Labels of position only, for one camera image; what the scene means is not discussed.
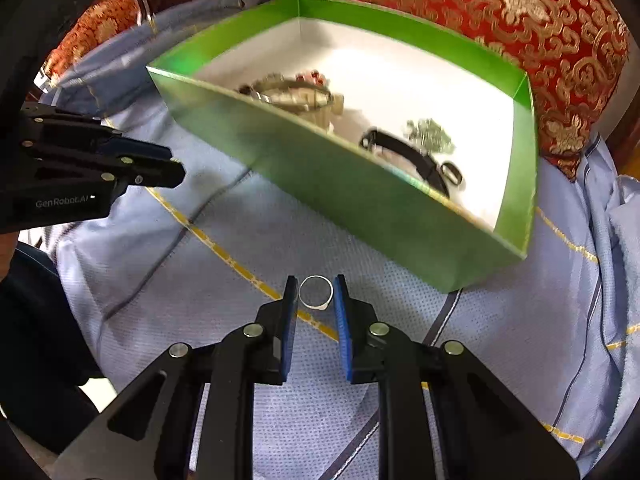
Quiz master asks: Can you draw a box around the beige cloth pouch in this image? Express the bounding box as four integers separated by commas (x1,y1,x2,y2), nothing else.
265,86,347,132

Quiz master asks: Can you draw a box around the metal chain necklace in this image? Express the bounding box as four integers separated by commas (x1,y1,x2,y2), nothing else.
405,117,457,157

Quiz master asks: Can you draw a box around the silver metal bangle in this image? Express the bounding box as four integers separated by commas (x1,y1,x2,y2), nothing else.
247,74,333,111

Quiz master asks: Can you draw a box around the green cardboard box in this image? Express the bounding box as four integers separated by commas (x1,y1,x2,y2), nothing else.
146,0,538,293

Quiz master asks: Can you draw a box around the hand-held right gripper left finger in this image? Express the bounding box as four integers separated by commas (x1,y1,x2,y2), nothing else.
52,275,301,480

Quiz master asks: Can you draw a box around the small silver ring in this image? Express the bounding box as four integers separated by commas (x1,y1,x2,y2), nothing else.
298,275,334,310

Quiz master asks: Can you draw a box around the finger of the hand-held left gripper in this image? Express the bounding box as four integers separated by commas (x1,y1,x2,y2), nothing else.
22,103,174,161
34,155,187,194

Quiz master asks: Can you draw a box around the person's dark clothing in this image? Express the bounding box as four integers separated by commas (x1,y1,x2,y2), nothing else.
0,240,103,453

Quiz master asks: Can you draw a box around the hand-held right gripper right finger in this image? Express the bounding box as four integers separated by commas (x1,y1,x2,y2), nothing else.
332,274,581,480

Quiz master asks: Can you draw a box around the small red patterned cushion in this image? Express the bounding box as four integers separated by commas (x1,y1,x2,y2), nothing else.
50,0,151,81

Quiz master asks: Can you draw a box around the large red patterned cushion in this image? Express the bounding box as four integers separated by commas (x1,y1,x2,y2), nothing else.
275,0,631,181

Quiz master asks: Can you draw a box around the light blue blanket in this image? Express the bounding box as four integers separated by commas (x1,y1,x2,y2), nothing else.
37,0,640,480

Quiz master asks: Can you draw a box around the black strap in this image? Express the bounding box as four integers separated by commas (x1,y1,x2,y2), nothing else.
359,127,463,196

